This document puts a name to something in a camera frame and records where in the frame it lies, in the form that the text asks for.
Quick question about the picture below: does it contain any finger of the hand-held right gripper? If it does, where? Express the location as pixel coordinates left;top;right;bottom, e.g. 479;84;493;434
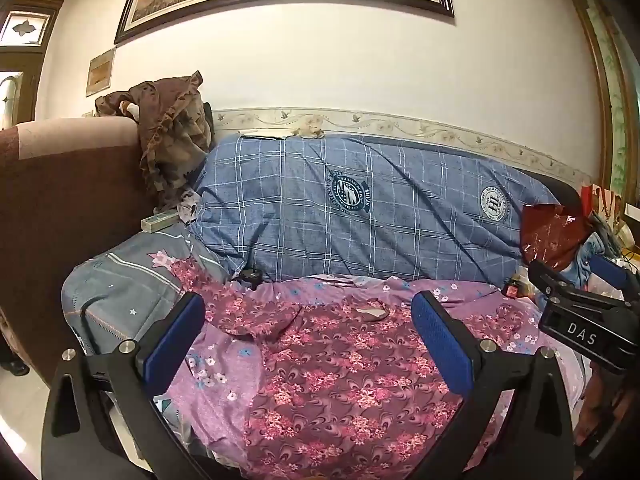
527;259;587;306
589;254;640;297

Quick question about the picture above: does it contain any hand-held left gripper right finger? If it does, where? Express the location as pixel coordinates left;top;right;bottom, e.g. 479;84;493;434
411;290;577;480

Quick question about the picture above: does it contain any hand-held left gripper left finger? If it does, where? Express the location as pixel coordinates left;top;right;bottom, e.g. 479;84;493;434
41;291;221;480

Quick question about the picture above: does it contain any maroon floral shirt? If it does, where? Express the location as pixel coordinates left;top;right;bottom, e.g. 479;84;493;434
170;255;501;480

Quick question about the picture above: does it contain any blue denim garment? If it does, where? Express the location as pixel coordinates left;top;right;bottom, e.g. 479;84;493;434
567;220;626;286

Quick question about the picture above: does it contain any red plastic bag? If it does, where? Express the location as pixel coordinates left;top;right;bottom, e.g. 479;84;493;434
520;204;593;272

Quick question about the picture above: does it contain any purple floral bedsheet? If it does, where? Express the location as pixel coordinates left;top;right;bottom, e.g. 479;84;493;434
150;272;586;480

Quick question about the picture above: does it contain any grey star print pillow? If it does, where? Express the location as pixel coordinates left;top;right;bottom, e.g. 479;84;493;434
61;220;236;361

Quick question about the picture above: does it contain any black plug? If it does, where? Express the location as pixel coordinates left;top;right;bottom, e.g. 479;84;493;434
235;266;263;288

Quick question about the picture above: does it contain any blue plaid quilt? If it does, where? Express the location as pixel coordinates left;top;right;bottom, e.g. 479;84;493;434
187;132;563;285

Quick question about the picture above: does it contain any gold framed floral panel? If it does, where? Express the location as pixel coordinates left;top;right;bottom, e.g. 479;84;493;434
556;0;640;206

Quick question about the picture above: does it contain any brown ruffled cloth pile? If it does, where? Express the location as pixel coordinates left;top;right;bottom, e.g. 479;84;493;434
94;71;215;213

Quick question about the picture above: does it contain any wooden door with glass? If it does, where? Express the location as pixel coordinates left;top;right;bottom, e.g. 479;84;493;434
0;0;65;131

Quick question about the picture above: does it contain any small framed wall picture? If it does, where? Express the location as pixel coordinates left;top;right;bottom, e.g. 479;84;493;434
85;46;117;98

